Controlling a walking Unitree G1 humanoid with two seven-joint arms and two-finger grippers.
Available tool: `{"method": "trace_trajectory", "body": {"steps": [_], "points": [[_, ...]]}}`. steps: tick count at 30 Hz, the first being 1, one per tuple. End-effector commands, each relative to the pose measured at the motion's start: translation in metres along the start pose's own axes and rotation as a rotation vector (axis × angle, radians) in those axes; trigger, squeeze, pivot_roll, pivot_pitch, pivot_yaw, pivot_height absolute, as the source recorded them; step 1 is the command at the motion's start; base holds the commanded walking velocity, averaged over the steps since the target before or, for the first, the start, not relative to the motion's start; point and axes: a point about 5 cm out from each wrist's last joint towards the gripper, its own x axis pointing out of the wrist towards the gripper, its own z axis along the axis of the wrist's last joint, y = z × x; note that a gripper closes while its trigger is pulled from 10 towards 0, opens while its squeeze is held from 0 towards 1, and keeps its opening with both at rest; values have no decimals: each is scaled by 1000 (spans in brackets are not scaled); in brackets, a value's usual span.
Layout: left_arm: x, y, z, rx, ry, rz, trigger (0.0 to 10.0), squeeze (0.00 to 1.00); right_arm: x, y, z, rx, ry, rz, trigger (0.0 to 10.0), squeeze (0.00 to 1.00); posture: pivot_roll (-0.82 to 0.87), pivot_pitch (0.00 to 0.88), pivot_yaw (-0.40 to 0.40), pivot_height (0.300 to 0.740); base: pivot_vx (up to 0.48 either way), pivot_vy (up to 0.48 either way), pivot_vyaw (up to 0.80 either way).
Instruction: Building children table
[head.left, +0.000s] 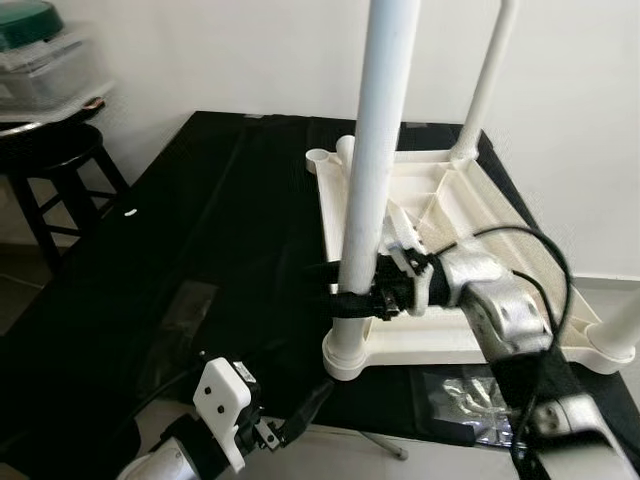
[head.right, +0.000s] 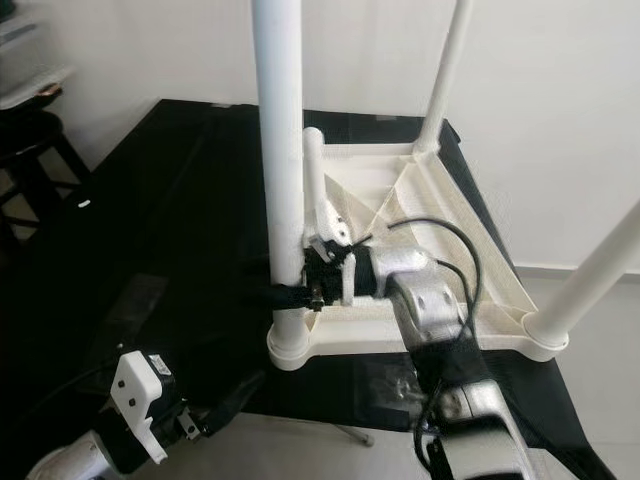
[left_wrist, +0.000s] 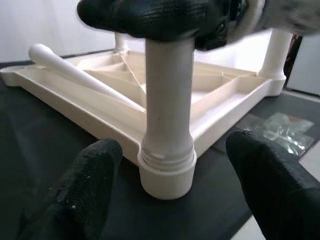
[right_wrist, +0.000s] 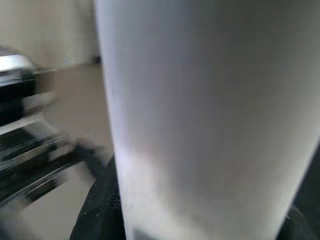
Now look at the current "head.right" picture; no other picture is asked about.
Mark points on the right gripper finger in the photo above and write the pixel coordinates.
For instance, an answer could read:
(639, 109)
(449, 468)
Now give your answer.
(290, 295)

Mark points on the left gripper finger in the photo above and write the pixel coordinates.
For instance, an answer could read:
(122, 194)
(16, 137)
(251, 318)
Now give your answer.
(230, 405)

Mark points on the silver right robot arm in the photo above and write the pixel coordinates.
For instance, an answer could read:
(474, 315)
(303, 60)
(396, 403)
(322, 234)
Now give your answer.
(420, 290)

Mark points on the glossy dark tape strip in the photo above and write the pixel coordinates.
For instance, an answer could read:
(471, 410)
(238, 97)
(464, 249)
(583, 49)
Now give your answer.
(138, 302)

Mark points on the white plastic table top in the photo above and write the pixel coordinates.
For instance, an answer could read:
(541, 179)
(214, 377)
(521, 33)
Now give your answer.
(420, 190)

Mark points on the small white sticker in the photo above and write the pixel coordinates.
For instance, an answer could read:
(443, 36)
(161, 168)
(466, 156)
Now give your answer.
(84, 204)

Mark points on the black round stool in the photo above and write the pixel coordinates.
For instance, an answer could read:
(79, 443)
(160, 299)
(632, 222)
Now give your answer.
(30, 130)

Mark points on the clear plastic storage box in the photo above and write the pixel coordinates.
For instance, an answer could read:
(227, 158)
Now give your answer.
(20, 50)

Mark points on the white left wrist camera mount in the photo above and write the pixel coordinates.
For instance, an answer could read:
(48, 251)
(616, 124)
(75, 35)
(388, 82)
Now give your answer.
(140, 390)

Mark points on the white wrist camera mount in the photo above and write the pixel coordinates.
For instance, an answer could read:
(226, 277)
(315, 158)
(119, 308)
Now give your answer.
(140, 390)
(330, 225)

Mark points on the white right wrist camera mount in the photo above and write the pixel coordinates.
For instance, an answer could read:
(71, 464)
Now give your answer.
(330, 225)

